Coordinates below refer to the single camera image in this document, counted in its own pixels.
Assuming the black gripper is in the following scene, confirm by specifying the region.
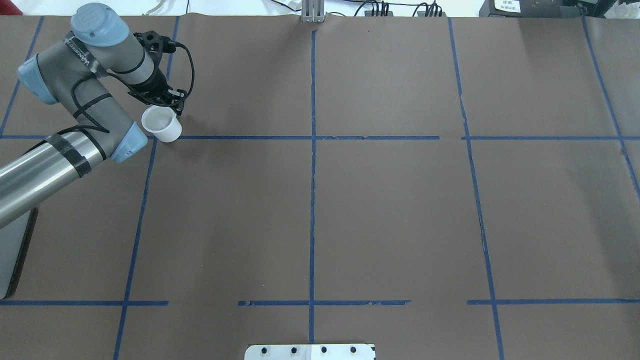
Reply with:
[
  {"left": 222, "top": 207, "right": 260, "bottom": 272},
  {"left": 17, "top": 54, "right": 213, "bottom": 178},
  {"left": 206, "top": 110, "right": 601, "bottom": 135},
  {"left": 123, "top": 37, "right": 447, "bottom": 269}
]
[{"left": 129, "top": 30, "right": 188, "bottom": 117}]

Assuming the white plastic cup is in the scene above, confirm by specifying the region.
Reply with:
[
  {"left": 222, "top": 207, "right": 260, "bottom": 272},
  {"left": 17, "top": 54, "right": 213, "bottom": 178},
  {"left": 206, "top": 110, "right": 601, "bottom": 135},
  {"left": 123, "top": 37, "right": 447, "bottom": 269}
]
[{"left": 141, "top": 105, "right": 183, "bottom": 143}]

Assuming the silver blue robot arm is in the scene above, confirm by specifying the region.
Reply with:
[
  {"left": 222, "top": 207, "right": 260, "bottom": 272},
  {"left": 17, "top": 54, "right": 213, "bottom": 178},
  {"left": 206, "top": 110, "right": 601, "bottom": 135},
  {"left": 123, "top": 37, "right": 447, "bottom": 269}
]
[{"left": 0, "top": 2, "right": 192, "bottom": 227}]

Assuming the silver closed laptop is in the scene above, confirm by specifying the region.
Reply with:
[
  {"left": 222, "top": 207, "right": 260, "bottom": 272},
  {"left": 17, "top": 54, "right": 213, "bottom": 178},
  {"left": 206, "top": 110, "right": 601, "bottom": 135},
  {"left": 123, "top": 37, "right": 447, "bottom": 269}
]
[{"left": 0, "top": 207, "right": 38, "bottom": 300}]

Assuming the black usb hub left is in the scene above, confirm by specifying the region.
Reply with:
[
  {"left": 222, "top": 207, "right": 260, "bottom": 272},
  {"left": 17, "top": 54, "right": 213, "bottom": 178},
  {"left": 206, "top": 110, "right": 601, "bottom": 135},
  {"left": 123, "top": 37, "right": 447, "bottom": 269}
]
[{"left": 354, "top": 0, "right": 393, "bottom": 18}]

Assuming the black usb hub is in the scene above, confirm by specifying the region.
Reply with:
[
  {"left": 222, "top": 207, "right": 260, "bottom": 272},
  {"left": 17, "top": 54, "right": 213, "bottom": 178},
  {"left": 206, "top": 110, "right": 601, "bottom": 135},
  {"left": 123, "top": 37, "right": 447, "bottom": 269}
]
[
  {"left": 354, "top": 0, "right": 393, "bottom": 18},
  {"left": 412, "top": 0, "right": 445, "bottom": 18}
]

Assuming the black usb hub right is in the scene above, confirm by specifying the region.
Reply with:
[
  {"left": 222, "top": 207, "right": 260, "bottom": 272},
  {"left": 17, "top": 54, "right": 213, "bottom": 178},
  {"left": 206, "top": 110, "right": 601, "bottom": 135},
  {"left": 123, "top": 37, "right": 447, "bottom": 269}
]
[{"left": 412, "top": 0, "right": 445, "bottom": 18}]

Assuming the black box device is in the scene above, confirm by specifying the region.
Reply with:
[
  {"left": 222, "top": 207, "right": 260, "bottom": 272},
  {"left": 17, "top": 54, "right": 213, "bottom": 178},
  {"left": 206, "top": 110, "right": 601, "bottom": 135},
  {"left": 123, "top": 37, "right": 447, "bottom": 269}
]
[{"left": 478, "top": 0, "right": 582, "bottom": 19}]

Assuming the aluminium frame post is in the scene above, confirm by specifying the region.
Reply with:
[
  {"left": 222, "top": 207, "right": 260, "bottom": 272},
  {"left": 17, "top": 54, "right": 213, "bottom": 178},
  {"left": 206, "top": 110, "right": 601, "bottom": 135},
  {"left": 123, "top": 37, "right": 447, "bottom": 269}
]
[{"left": 301, "top": 0, "right": 326, "bottom": 23}]

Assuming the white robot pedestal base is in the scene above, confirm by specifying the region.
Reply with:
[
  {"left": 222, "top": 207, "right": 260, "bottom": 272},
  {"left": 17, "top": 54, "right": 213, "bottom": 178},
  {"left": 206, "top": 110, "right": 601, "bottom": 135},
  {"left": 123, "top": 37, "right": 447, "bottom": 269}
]
[{"left": 243, "top": 343, "right": 377, "bottom": 360}]

